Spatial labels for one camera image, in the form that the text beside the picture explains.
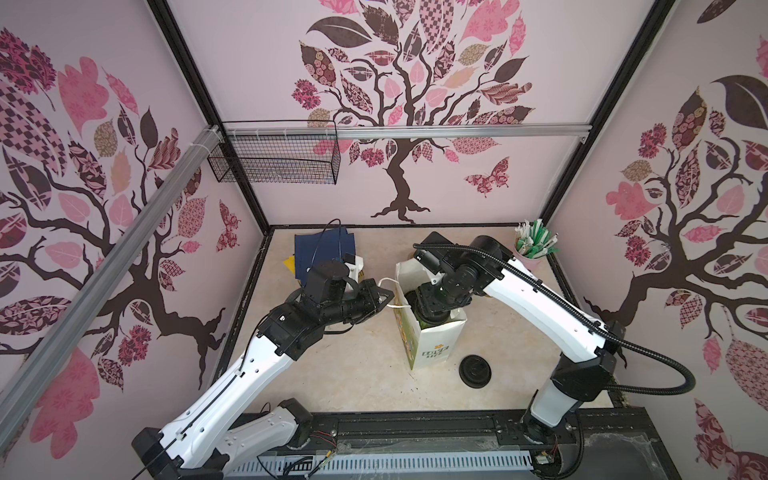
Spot aluminium rail wall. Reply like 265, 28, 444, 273
1, 125, 223, 448
224, 121, 592, 140

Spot white illustrated paper bag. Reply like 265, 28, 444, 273
388, 259, 467, 370

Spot aluminium rail back wall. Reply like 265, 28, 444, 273
224, 121, 592, 140

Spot yellow napkins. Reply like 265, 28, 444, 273
283, 256, 296, 274

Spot aluminium rail left wall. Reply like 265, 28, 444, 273
1, 125, 223, 448

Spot pink straw holder cup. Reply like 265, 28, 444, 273
514, 249, 543, 272

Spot black wire basket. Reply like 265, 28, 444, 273
208, 120, 341, 185

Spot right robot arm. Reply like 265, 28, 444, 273
414, 232, 696, 444

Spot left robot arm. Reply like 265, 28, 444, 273
132, 260, 395, 479

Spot dark blue napkins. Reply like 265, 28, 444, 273
294, 226, 356, 286

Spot bundle of wrapped straws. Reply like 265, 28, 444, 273
515, 219, 558, 260

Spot white slotted cable duct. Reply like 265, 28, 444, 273
225, 451, 533, 479

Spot stack of black lids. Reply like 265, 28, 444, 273
458, 354, 492, 389

